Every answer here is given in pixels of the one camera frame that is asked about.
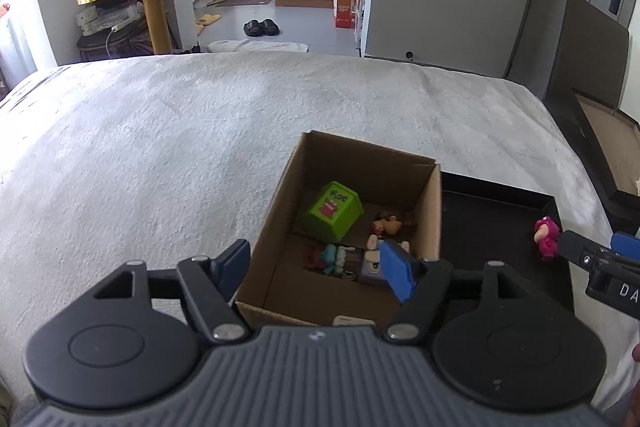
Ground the green cube toy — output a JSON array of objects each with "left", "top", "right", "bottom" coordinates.
[{"left": 299, "top": 180, "right": 365, "bottom": 244}]

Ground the dark round stool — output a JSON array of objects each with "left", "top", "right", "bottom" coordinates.
[{"left": 75, "top": 24, "right": 154, "bottom": 62}]

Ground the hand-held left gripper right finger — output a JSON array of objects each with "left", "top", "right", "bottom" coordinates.
[{"left": 380, "top": 240, "right": 549, "bottom": 344}]

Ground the white power strip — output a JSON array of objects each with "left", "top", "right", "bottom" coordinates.
[{"left": 74, "top": 3, "right": 142, "bottom": 36}]

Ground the dark grey upright board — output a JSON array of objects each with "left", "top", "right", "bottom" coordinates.
[{"left": 542, "top": 0, "right": 630, "bottom": 118}]

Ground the brown cardboard box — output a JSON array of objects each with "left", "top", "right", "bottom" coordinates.
[{"left": 233, "top": 130, "right": 444, "bottom": 328}]

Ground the small brown-haired doll figure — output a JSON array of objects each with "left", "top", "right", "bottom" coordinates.
[{"left": 369, "top": 209, "right": 419, "bottom": 238}]

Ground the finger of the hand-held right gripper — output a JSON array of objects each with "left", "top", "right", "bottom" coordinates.
[
  {"left": 557, "top": 230, "right": 601, "bottom": 269},
  {"left": 611, "top": 231, "right": 640, "bottom": 261}
]

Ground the orange cardboard box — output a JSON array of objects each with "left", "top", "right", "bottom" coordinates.
[{"left": 333, "top": 0, "right": 357, "bottom": 30}]

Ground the black tray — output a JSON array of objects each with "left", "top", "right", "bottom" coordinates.
[{"left": 439, "top": 171, "right": 574, "bottom": 313}]

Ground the blue rabbit cube toy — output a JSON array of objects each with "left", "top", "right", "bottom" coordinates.
[{"left": 357, "top": 234, "right": 414, "bottom": 288}]

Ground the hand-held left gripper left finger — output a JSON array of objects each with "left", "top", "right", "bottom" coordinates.
[{"left": 82, "top": 238, "right": 252, "bottom": 346}]

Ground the round gold-edged table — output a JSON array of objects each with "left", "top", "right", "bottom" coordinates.
[{"left": 76, "top": 0, "right": 227, "bottom": 56}]

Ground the blue masked toy figure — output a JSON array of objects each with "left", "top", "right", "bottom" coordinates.
[{"left": 305, "top": 242, "right": 361, "bottom": 281}]

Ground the grey wall cable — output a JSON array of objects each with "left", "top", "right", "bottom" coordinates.
[{"left": 503, "top": 0, "right": 544, "bottom": 79}]

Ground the pink toy figure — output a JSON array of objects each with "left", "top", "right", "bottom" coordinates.
[{"left": 533, "top": 215, "right": 564, "bottom": 262}]

